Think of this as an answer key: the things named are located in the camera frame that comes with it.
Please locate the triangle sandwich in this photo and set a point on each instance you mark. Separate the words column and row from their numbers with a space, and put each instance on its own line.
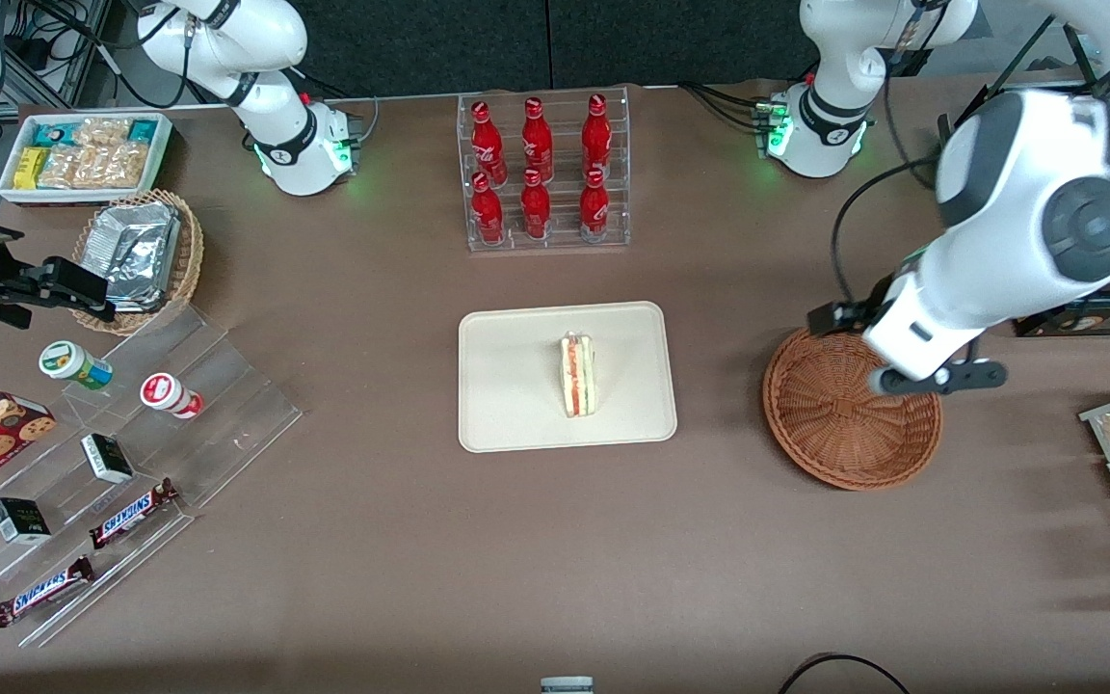
column 578, row 376

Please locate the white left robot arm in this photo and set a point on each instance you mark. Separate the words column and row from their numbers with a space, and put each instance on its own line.
column 998, row 193

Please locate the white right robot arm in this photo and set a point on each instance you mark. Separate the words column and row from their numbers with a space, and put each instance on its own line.
column 295, row 145

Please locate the brown wicker basket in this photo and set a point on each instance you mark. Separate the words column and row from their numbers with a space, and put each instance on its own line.
column 834, row 424

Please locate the light wicker basket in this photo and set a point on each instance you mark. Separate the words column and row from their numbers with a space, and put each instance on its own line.
column 187, row 260

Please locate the cream plastic tray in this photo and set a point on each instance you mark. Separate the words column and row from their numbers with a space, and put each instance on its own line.
column 516, row 386

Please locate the silver foil packet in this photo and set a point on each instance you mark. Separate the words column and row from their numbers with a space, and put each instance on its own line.
column 131, row 251

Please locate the green lid sunflower cup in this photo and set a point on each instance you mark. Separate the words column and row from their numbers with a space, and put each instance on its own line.
column 68, row 361

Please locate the clear nut snack packet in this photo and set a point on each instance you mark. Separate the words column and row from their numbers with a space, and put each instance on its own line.
column 117, row 166
column 64, row 167
column 102, row 131

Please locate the yellow snack packet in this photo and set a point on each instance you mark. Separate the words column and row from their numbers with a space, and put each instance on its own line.
column 30, row 167

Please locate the red lid yogurt cup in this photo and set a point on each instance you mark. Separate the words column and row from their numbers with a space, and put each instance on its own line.
column 165, row 393

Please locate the white plastic snack bin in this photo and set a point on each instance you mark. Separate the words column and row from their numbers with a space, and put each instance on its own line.
column 160, row 159

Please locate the teal snack packet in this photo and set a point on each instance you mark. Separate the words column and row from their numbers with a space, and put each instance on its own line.
column 49, row 133
column 143, row 129

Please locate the small black box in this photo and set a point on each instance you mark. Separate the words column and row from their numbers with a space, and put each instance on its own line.
column 20, row 520
column 107, row 458

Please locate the clear acrylic stepped shelf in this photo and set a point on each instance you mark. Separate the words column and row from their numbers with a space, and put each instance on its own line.
column 218, row 414

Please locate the Snickers chocolate bar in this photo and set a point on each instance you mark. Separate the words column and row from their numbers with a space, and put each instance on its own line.
column 39, row 591
column 131, row 513

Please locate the red cola bottle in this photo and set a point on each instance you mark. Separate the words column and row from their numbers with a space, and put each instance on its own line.
column 594, row 202
column 485, row 135
column 488, row 210
column 536, row 204
column 537, row 135
column 596, row 130

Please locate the dark display box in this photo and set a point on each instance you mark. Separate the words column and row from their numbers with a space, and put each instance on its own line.
column 1095, row 318

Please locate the clear acrylic bottle rack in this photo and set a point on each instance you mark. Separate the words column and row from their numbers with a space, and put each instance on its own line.
column 565, row 226

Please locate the black metal stand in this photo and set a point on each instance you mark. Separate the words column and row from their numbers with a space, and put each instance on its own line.
column 1075, row 48

